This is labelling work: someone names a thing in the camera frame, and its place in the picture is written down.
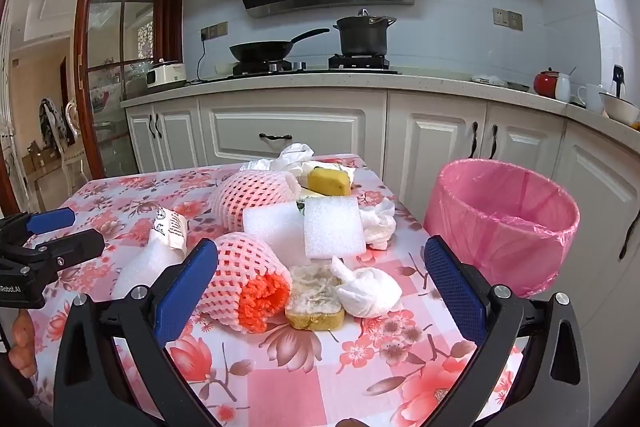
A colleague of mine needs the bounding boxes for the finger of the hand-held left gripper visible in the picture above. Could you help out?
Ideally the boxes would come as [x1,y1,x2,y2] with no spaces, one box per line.
[22,228,106,280]
[0,208,77,249]

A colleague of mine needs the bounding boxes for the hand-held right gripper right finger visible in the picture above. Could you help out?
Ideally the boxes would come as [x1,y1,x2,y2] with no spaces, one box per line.
[415,235,588,427]

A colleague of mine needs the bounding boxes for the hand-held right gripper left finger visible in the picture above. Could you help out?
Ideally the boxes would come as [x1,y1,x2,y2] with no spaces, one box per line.
[52,238,221,427]

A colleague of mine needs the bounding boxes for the pink trash bin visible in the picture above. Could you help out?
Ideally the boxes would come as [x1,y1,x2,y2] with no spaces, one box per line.
[424,159,581,299]

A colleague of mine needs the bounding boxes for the white plastic bag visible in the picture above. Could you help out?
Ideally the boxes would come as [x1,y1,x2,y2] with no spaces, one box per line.
[239,143,317,176]

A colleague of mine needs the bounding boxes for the person's left hand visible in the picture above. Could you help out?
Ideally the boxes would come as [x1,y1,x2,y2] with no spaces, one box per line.
[9,309,39,378]

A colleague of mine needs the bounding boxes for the pink foam fruit net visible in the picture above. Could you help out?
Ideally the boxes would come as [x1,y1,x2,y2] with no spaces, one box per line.
[202,232,294,333]
[207,170,302,230]

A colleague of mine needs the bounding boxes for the printed white paper wrapper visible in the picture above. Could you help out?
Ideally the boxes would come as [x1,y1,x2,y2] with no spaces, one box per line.
[150,205,189,253]

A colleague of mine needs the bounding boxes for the orange foam net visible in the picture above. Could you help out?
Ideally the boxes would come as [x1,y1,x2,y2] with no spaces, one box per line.
[237,276,292,334]

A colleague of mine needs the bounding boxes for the crumpled white tissue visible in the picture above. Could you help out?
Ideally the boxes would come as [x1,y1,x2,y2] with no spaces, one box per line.
[357,197,397,251]
[330,257,403,319]

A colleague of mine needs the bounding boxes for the dark cloth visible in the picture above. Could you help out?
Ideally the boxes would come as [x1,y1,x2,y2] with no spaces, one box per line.
[39,98,65,148]

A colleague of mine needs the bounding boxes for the white dining chair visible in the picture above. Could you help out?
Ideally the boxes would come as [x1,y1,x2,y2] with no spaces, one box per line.
[62,99,96,180]

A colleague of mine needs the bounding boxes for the white foam sheet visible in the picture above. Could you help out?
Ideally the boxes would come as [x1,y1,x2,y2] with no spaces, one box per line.
[304,197,367,259]
[242,202,307,258]

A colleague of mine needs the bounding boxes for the dirty yellow sponge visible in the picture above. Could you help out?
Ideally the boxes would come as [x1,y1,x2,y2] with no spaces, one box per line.
[285,263,346,331]

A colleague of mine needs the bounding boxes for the pink floral tablecloth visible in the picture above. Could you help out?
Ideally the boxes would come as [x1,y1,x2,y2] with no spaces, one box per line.
[20,153,531,427]

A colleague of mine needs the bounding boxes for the wooden glass door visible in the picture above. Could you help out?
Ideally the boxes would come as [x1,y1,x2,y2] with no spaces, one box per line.
[75,0,183,180]

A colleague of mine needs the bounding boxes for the clean yellow sponge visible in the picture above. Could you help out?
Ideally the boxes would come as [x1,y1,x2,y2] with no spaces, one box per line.
[306,168,352,196]

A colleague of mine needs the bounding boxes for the white rice cooker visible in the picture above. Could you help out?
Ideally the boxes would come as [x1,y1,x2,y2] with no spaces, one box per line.
[146,58,188,88]

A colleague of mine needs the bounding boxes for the white kitchen base cabinet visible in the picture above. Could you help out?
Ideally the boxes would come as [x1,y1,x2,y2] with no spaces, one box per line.
[122,87,640,308]

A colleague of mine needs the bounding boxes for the speckled kitchen countertop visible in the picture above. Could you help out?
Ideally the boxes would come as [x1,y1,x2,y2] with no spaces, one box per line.
[120,72,640,142]

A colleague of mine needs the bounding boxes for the white mug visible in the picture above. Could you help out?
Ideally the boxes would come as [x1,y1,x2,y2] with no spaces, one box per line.
[577,83,606,114]

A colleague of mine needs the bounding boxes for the white bowl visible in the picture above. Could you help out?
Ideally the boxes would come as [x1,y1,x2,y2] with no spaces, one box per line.
[599,92,640,126]

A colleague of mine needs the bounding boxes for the black frying pan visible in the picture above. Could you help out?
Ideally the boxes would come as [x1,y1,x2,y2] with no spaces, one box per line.
[229,28,331,62]

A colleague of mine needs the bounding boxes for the black gas stove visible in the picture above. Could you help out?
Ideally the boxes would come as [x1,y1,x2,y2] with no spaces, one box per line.
[207,54,403,82]

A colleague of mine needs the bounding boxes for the black cooking pot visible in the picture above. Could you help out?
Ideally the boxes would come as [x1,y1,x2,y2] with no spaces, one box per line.
[333,9,397,56]

